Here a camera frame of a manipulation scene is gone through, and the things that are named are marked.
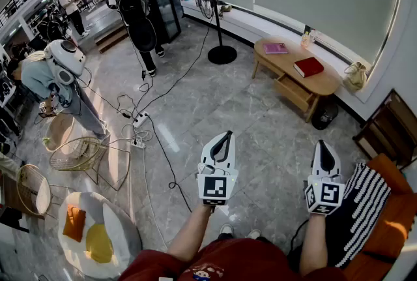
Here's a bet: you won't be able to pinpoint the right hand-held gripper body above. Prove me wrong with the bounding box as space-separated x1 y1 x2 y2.
304 173 346 216

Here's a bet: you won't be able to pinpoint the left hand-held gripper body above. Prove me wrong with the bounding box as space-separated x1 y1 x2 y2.
197 162 239 207

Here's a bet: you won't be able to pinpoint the person's left forearm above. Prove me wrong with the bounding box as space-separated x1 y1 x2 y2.
165 203 213 263

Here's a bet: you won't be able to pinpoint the person's right forearm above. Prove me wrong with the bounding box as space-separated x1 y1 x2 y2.
298 213 328 276

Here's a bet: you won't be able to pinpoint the black white striped cushion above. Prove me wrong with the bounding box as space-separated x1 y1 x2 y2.
325 162 392 269

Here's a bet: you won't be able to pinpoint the person's white left shoe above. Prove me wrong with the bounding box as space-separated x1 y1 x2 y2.
217 223 235 239

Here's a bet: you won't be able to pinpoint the dark wooden shelf rack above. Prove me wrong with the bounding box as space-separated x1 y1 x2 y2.
352 89 417 170

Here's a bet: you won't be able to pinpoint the orange sofa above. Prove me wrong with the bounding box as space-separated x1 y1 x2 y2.
343 154 417 281

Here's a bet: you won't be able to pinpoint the person's red shirt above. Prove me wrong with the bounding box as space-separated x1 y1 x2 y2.
119 238 348 281

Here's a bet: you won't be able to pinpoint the beige bag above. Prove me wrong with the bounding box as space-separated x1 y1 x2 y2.
342 61 368 93

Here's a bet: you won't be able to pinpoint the red book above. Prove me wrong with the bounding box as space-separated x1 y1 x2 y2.
293 56 325 78

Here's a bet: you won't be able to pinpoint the black standing fan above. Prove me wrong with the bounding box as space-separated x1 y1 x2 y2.
190 0 238 65

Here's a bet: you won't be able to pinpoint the white round armchair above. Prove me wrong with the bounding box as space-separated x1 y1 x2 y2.
57 191 143 280

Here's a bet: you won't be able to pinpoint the pink book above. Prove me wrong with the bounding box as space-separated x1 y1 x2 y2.
263 42 289 55

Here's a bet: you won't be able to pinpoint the yellow cushion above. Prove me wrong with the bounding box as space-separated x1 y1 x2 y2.
85 223 115 264

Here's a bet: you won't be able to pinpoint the orange cushion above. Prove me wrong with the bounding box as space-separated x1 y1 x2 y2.
62 204 87 243

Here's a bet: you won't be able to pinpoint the black glass cabinet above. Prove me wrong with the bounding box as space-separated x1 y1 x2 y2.
146 0 184 44

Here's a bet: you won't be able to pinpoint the round beige chair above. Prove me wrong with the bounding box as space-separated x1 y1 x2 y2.
43 113 78 153

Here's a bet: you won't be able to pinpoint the wooden steps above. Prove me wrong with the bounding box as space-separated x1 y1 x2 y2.
94 25 130 54

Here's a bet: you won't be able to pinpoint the gold chair with white cushion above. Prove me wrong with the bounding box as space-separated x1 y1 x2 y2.
16 164 53 217

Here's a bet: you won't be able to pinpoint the long black floor cable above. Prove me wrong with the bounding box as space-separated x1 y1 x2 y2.
145 113 193 213

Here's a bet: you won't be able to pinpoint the thin black cable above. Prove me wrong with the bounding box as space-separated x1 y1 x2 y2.
289 218 309 251

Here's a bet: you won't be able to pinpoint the white coiled cable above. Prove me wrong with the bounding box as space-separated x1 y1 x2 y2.
121 123 154 143

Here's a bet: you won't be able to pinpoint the black fan cable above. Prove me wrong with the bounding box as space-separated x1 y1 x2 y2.
133 10 216 117

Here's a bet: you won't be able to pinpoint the gold wire chair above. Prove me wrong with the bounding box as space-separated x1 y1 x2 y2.
49 136 132 192

